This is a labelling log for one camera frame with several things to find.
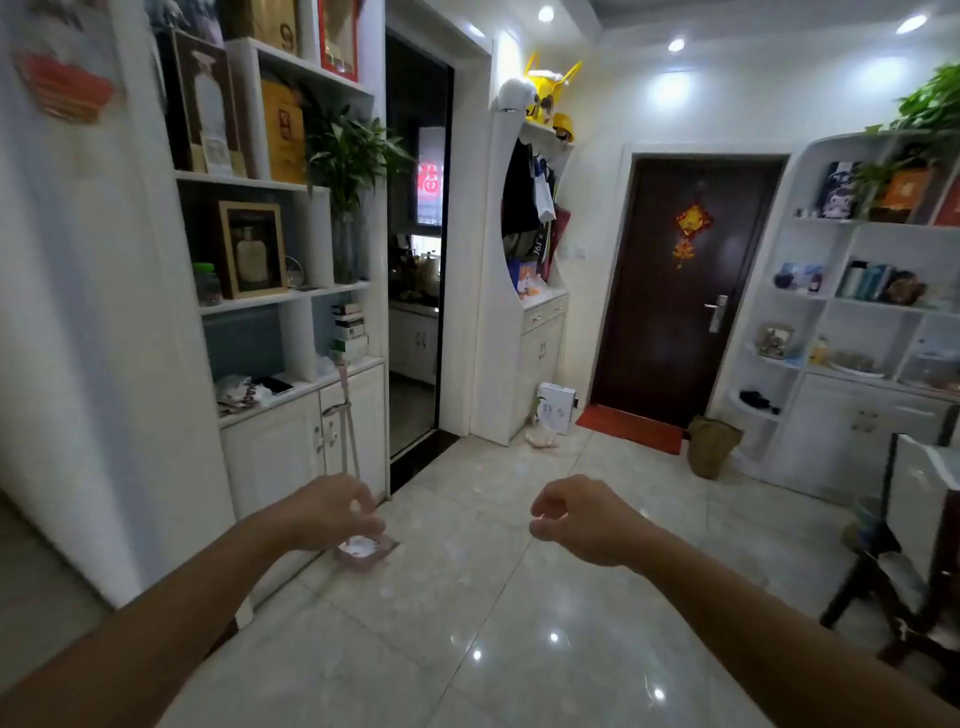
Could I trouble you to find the person's right hand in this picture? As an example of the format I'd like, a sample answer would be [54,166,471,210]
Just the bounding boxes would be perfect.
[528,473,661,575]

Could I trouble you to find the person's left hand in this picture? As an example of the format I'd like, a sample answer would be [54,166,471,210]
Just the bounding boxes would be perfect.
[281,473,386,555]

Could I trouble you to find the pink dustpan with metal handle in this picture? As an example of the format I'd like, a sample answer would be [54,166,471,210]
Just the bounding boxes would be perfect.
[332,529,400,573]

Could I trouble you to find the pink broom with metal handle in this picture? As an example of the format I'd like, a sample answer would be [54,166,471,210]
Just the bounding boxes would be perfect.
[335,361,364,481]

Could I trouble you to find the white back wooden chair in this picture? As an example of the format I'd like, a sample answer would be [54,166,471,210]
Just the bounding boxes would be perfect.
[819,404,960,688]

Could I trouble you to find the person's right forearm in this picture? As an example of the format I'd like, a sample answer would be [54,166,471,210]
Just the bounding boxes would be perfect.
[637,524,960,728]

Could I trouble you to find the person's left forearm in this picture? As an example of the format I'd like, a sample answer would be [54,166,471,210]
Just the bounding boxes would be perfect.
[0,503,301,728]

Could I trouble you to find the white shelf cabinet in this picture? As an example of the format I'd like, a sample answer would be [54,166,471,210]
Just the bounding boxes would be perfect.
[112,0,391,609]

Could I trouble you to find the red doormat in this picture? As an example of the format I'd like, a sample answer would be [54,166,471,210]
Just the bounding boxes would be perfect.
[575,403,688,457]

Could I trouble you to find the white green cardboard box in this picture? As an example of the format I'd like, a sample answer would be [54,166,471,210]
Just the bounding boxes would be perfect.
[534,382,579,436]

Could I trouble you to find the brown paper bag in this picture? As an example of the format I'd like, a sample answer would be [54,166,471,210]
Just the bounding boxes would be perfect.
[686,416,745,481]

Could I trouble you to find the crumpled patterned bag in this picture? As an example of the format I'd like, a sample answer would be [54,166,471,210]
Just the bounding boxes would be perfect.
[215,373,264,414]

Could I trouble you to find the white shoe cabinet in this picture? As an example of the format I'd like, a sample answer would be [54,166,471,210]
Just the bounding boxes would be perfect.
[468,97,579,448]

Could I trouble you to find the white kitchen cabinet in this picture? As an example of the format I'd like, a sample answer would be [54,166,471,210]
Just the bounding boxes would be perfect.
[388,301,441,385]

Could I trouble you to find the stack of small boxes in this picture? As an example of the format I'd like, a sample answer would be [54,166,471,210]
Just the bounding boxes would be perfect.
[329,302,370,361]

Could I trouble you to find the dark brown door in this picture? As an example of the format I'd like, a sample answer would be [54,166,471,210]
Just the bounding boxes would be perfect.
[589,155,789,430]

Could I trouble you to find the framed photo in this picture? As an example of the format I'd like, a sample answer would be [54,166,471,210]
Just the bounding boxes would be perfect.
[753,322,796,361]

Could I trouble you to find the green lid jar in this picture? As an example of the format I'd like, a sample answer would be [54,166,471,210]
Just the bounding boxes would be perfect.
[191,262,224,307]

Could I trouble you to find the wooden framed liquor box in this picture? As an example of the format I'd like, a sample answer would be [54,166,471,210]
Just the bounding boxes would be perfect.
[217,200,289,300]

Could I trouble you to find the dark red hanging bag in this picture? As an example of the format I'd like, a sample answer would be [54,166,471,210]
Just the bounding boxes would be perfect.
[545,206,573,283]

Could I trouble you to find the white tray of glasses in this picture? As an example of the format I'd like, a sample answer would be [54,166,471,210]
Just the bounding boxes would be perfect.
[828,350,886,379]

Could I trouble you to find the blue purple ornaments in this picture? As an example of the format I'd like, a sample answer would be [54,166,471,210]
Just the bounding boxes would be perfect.
[772,262,825,294]

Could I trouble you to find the white hanging garment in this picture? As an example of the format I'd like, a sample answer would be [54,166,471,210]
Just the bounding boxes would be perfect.
[533,157,558,225]

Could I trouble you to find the black hanging jacket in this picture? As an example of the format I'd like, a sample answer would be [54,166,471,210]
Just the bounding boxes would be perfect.
[500,138,543,241]

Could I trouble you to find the window with red decal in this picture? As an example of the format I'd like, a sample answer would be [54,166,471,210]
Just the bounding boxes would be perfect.
[416,125,447,228]

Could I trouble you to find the green plant in glass vase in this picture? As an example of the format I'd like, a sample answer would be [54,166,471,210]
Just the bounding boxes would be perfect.
[303,101,414,286]

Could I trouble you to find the row of cans and bottles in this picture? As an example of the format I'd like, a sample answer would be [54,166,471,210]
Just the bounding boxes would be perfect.
[836,260,895,303]

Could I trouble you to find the tray with orange fruit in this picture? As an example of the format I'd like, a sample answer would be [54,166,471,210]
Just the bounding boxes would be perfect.
[896,348,960,391]

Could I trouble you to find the yellow gift box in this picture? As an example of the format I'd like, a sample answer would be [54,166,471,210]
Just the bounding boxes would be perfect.
[260,78,309,185]

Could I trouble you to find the brown figurine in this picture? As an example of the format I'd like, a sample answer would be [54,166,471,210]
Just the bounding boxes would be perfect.
[881,271,928,307]

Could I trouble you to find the black white figure box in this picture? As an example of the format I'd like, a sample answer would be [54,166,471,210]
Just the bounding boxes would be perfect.
[818,161,862,220]

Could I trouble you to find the dark liquor gift box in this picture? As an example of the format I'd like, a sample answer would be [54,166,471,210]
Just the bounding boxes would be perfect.
[168,29,249,178]

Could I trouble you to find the yellow plush toy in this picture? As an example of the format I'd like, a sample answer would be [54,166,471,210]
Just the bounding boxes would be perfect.
[522,50,585,129]

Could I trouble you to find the white helmet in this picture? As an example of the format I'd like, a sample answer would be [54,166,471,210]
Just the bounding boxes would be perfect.
[497,77,540,115]

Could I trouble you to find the orange box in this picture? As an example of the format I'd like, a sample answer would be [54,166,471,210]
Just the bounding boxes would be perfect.
[869,166,935,224]

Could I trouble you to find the red gift box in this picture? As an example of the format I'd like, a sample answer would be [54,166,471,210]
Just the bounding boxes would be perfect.
[316,0,360,82]

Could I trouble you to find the gold gift box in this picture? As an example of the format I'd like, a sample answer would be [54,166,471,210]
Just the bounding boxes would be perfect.
[224,0,300,55]

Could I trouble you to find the trailing green potted plant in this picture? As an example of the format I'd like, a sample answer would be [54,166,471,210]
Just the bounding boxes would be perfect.
[854,63,960,219]

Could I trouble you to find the black sliding door frame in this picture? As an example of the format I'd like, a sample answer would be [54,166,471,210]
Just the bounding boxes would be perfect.
[383,29,457,493]

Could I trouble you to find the red wall decal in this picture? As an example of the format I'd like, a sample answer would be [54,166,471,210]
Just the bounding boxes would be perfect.
[14,48,118,125]

